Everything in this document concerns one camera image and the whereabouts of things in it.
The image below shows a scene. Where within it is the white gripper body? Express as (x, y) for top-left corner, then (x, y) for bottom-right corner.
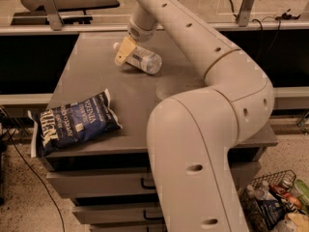
(127, 16), (156, 43)

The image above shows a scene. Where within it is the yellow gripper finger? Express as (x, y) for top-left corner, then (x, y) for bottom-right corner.
(114, 36), (137, 66)

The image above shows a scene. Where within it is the clear plastic water bottle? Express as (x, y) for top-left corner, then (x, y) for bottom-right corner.
(113, 43), (162, 75)

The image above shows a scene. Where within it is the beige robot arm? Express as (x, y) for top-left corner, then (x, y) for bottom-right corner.
(115, 0), (274, 232)

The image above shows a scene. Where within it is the water bottle in basket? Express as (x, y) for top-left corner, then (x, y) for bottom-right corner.
(246, 181), (275, 201)

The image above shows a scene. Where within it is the green bottle in basket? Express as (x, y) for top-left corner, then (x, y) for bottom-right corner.
(291, 179), (309, 214)

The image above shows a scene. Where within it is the blue chip bag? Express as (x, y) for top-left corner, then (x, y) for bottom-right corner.
(28, 89), (122, 158)

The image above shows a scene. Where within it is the top grey drawer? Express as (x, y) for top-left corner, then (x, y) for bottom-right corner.
(47, 161), (261, 198)

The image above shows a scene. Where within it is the grey drawer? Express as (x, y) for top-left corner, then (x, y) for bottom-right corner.
(89, 224), (167, 232)
(72, 202), (163, 224)
(47, 161), (261, 198)

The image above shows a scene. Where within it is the grey drawer cabinet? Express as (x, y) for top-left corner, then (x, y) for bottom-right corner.
(45, 31), (274, 232)

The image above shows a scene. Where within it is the middle grey drawer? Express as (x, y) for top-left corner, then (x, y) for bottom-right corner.
(72, 202), (163, 224)

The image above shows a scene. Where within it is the bottom grey drawer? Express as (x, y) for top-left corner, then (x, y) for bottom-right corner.
(89, 224), (167, 232)

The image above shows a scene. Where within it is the red packet in basket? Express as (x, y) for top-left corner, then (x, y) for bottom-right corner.
(269, 184), (301, 209)

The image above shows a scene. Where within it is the blue bag in basket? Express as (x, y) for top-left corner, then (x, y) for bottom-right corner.
(257, 200), (286, 229)

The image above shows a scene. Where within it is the left metal bracket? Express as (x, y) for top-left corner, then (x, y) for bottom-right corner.
(40, 0), (63, 31)

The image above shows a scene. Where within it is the metal bracket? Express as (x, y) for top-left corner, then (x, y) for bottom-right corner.
(40, 0), (63, 31)
(236, 0), (255, 27)

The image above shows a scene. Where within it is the right metal bracket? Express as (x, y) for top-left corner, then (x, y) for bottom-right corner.
(236, 0), (255, 27)

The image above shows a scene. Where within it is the black cable on rail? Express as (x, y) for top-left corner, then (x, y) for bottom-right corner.
(225, 0), (295, 60)

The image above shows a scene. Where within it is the black floor cable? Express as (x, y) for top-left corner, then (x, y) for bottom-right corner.
(0, 106), (67, 232)

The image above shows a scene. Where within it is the wire basket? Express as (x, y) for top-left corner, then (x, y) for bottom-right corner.
(239, 170), (297, 232)

